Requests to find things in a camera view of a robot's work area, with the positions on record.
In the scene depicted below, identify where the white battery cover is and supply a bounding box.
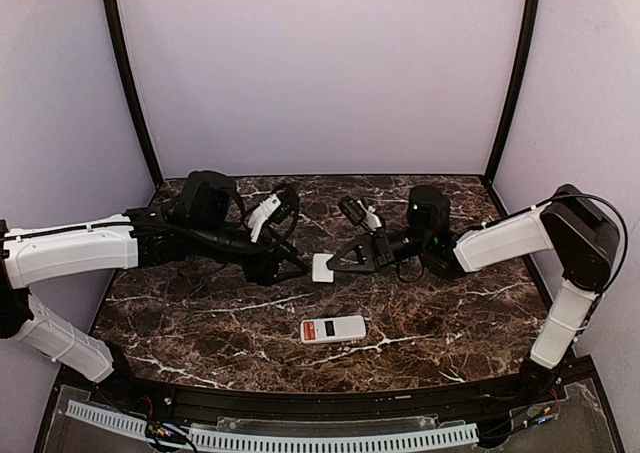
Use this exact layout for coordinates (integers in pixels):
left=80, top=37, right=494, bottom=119
left=311, top=253, right=334, bottom=283

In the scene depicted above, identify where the white red remote control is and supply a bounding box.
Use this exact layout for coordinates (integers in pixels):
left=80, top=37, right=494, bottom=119
left=300, top=315, right=367, bottom=344

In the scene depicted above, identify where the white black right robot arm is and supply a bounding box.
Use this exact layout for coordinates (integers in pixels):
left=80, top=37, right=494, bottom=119
left=312, top=184, right=629, bottom=370

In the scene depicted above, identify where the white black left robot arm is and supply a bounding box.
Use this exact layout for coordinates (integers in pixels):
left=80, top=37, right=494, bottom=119
left=1, top=170, right=308, bottom=384

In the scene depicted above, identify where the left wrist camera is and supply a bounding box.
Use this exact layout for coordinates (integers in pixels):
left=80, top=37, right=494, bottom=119
left=245, top=183, right=300, bottom=244

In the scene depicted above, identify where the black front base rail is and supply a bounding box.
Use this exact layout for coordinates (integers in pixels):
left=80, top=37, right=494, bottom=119
left=89, top=357, right=596, bottom=427

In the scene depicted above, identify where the white slotted cable duct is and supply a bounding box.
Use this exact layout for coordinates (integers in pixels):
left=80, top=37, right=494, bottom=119
left=65, top=400, right=479, bottom=452

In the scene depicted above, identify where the black right frame post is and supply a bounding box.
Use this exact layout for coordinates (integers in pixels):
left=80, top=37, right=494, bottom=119
left=483, top=0, right=539, bottom=185

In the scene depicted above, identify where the black frame post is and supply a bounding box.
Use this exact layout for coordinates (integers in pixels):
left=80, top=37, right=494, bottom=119
left=102, top=0, right=164, bottom=189
left=483, top=0, right=539, bottom=185

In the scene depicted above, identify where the black left frame post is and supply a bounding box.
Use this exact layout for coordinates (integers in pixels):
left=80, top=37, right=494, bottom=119
left=102, top=0, right=164, bottom=189

